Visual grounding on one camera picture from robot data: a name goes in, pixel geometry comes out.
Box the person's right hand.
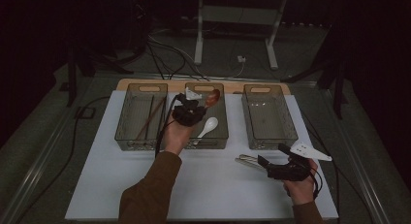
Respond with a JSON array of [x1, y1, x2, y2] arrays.
[[283, 160, 319, 206]]

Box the white table mat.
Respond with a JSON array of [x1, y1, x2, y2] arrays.
[[64, 89, 339, 221]]

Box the white ceramic spoon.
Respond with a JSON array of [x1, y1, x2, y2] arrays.
[[192, 116, 220, 146]]

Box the black stand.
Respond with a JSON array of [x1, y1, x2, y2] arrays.
[[64, 44, 134, 108], [280, 48, 350, 120]]

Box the metal knife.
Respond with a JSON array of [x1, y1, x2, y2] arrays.
[[235, 156, 267, 170]]

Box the left hand-held gripper cable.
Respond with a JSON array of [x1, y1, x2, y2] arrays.
[[154, 93, 182, 159]]

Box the bundle of black cables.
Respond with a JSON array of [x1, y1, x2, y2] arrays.
[[146, 34, 209, 81]]

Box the brown wooden spoon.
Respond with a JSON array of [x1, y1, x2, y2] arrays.
[[203, 88, 222, 111]]

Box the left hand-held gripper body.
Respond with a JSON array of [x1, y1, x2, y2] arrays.
[[171, 87, 204, 127]]

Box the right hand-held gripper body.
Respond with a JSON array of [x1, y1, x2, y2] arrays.
[[267, 141, 332, 182]]

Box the smoky transparent plastic bin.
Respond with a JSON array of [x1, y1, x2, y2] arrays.
[[241, 83, 299, 151], [114, 82, 169, 152], [182, 81, 230, 150]]

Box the white cable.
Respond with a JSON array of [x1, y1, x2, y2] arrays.
[[180, 60, 246, 81]]

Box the metal fork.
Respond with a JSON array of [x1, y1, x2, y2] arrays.
[[238, 153, 262, 164]]

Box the right hand-held gripper cable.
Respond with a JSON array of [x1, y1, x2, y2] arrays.
[[306, 159, 325, 200]]

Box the long black floor cable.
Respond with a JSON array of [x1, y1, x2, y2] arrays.
[[14, 95, 111, 224], [301, 111, 374, 224]]

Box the person's left hand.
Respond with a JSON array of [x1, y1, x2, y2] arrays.
[[162, 116, 197, 155]]

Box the hand-held gripper cable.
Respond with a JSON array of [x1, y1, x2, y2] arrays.
[[154, 93, 182, 159], [306, 159, 325, 200]]

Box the white metal stand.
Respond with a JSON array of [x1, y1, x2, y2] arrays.
[[193, 0, 289, 71]]

